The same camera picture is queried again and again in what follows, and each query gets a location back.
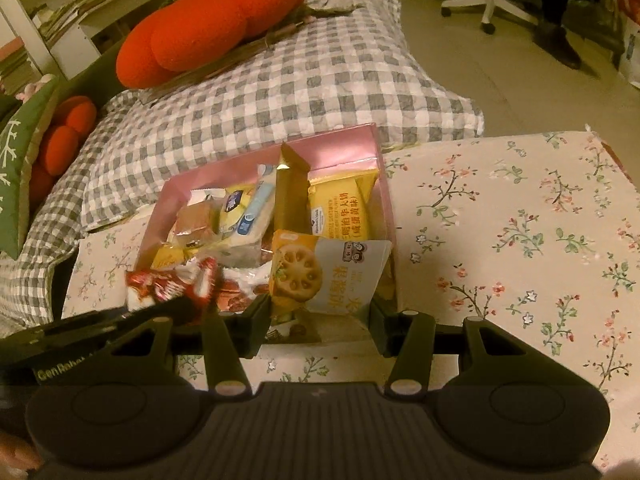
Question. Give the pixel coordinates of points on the white lotus root chip packet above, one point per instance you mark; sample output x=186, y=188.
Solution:
x=320, y=270

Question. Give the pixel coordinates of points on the white bookshelf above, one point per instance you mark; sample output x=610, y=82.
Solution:
x=75, y=35

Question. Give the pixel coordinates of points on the pink plush toy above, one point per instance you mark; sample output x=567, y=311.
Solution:
x=35, y=87

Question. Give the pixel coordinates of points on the small yellow snack packet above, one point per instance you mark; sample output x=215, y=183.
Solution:
x=167, y=257

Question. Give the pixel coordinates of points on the large yellow wafer packet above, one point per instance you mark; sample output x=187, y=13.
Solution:
x=340, y=210

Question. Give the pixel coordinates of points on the white bag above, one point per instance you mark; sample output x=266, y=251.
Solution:
x=629, y=35

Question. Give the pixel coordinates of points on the clear brown biscuit packet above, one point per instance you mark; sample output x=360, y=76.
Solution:
x=192, y=220

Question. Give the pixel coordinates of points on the person's left hand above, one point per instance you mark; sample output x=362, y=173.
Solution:
x=17, y=452

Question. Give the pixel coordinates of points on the long gold snack packet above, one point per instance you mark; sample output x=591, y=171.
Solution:
x=290, y=195

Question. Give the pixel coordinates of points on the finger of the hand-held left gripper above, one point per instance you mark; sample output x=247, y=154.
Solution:
x=187, y=311

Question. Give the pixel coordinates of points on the white and blue bread packet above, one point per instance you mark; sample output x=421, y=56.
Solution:
x=255, y=210

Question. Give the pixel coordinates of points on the floral tablecloth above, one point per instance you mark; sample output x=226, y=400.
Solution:
x=500, y=235

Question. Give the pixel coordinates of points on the pink and silver box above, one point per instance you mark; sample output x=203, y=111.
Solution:
x=340, y=145

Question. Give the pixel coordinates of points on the green embroidered cushion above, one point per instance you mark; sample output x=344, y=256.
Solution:
x=15, y=185

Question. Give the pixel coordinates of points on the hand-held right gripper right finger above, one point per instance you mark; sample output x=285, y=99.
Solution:
x=378, y=322

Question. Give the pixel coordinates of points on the grey checked blanket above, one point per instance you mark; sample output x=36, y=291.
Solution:
x=325, y=70

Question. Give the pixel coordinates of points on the red and white candy packet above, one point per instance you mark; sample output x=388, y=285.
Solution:
x=160, y=287

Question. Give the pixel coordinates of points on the small orange pumpkin cushion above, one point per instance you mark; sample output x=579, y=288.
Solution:
x=65, y=135

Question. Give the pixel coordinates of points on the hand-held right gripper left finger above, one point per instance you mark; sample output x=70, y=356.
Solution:
x=260, y=317

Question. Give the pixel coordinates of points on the large orange pumpkin cushion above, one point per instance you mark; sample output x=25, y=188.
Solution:
x=210, y=25

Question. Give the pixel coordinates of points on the yellow crinkly snack packet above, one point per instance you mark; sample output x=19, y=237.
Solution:
x=232, y=210

